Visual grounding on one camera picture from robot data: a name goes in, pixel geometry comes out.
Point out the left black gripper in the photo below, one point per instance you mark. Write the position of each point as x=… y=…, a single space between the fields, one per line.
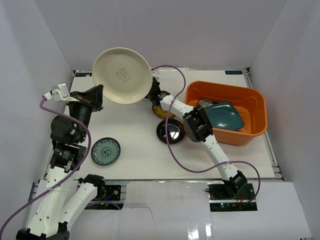
x=88 y=102

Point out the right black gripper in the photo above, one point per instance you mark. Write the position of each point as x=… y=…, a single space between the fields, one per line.
x=158 y=84

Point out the yellow patterned small plate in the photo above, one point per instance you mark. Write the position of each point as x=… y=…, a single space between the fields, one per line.
x=159 y=112

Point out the cream round plate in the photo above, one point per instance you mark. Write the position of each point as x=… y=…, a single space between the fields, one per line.
x=125 y=75

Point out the black glossy round plate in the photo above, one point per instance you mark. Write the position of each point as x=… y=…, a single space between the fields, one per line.
x=175 y=131

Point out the black floral square plate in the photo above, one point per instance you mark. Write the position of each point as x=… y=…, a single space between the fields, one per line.
x=205 y=103

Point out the teal square plate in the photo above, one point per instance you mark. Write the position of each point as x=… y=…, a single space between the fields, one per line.
x=224 y=116

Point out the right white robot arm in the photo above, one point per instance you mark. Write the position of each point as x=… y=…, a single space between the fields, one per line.
x=200 y=131

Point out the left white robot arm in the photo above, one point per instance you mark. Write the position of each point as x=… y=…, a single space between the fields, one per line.
x=55 y=215

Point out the orange plastic bin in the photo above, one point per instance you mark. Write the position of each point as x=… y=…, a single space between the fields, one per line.
x=249 y=103

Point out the left corner label sticker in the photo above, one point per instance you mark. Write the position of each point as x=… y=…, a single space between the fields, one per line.
x=82 y=74

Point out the corner label sticker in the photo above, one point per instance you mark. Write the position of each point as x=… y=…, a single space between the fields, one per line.
x=82 y=74
x=233 y=72

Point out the blue green patterned plate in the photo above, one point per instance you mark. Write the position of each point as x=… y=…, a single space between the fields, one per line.
x=105 y=151

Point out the right corner label sticker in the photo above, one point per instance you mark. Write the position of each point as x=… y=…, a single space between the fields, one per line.
x=233 y=72

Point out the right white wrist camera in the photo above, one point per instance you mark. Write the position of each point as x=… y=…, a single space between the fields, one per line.
x=155 y=74

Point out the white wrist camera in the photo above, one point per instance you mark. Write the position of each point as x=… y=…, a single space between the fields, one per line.
x=59 y=93
x=155 y=74

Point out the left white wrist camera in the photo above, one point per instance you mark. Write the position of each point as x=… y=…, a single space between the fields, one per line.
x=59 y=93

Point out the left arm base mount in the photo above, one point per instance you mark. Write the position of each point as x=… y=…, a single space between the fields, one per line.
x=108 y=198

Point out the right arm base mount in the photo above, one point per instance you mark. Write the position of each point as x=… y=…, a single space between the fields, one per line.
x=222 y=199

